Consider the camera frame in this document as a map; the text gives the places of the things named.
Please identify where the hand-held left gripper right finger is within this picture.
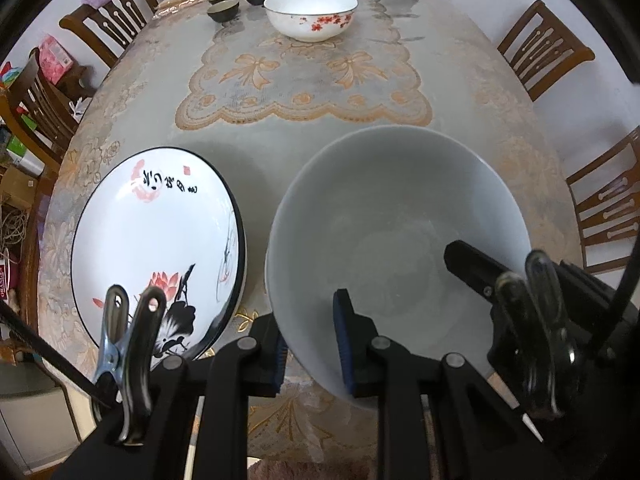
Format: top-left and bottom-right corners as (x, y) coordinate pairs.
(333, 288), (571, 480)

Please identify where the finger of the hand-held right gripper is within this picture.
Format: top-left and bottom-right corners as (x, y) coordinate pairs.
(444, 240), (506, 306)

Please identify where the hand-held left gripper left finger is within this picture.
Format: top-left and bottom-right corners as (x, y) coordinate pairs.
(52, 314), (289, 480)

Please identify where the large white plum blossom bowl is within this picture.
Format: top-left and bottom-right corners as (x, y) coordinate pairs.
(265, 126), (532, 411)
(263, 0), (359, 43)

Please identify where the white plate with lotus print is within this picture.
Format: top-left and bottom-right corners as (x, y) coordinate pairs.
(70, 146), (247, 361)

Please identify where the metal spring clamp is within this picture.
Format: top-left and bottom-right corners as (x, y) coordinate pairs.
(94, 285), (167, 446)
(495, 249), (581, 421)

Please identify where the wooden dining chair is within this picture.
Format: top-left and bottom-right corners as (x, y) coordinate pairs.
(566, 127), (640, 276)
(0, 47), (96, 171)
(497, 0), (596, 102)
(59, 0), (161, 68)

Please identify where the beige floral lace tablecloth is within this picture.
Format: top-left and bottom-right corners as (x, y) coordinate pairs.
(37, 0), (586, 466)

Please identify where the cardboard box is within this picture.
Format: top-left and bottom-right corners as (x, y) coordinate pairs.
(0, 165), (43, 206)

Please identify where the pink tissue packet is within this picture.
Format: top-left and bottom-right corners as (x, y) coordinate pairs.
(37, 35), (75, 84)

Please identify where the thin black cable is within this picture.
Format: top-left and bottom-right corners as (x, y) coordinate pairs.
(0, 302), (113, 408)

